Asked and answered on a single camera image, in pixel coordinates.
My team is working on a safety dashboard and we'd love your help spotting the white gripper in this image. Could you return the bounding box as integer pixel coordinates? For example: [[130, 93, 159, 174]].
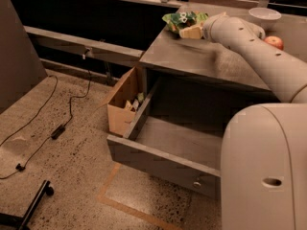
[[179, 11, 266, 43]]

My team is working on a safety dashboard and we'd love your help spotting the green rice chip bag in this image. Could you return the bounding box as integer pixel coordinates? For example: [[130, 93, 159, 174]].
[[162, 11, 208, 34]]

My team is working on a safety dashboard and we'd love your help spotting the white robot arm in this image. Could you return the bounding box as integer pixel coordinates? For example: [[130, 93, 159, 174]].
[[179, 13, 307, 230]]

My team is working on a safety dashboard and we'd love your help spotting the open grey top drawer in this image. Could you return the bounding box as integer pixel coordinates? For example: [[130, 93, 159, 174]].
[[106, 78, 280, 200]]

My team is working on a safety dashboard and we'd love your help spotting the silver round drawer knob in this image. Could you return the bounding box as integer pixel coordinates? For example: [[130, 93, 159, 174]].
[[193, 181, 201, 189]]

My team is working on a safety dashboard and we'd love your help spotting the white ceramic bowl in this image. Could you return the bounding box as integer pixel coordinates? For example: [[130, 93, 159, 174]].
[[248, 7, 282, 30]]

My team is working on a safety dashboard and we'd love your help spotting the red apple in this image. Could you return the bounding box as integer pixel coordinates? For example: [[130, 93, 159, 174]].
[[264, 35, 284, 50]]

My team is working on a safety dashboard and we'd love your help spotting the open cardboard box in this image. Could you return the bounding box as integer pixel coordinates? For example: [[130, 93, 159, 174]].
[[106, 67, 146, 136]]

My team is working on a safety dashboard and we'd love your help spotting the grey panel at left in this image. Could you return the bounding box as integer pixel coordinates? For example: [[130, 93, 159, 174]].
[[0, 0, 47, 113]]

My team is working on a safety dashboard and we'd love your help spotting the black wheeled stand leg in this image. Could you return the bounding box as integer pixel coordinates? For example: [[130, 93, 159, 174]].
[[0, 180, 54, 230]]

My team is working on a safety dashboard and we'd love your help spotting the grey wall rail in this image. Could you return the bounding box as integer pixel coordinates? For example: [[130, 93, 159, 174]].
[[24, 26, 144, 67]]

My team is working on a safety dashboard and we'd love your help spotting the black power adapter cable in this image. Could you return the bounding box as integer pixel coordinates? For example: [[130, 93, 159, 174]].
[[0, 47, 94, 181]]

